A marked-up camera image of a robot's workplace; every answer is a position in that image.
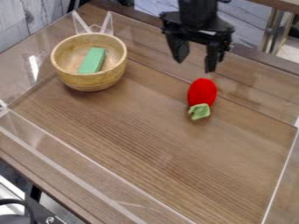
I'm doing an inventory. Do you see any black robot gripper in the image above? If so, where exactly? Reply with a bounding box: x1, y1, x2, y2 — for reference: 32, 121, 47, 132
160, 0, 235, 73

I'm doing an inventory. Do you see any red plush fruit green stem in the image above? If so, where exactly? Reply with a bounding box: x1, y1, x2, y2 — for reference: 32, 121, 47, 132
187, 78, 217, 121

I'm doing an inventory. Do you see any metal table leg background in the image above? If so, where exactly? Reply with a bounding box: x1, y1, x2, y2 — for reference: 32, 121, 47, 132
260, 9, 295, 55

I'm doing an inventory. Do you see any green rectangular block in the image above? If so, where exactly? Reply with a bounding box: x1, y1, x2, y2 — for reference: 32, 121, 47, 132
79, 47, 107, 74

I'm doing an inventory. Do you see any light wooden bowl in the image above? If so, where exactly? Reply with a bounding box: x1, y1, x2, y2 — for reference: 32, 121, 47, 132
51, 33, 127, 92

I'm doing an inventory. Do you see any clear acrylic tray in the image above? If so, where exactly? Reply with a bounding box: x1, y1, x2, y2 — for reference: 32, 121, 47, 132
0, 15, 299, 224

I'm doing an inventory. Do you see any black metal table bracket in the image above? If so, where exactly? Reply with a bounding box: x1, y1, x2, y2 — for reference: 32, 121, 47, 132
23, 184, 68, 224

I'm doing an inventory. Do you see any black cable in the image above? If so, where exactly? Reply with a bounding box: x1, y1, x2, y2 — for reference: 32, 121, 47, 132
0, 199, 39, 224

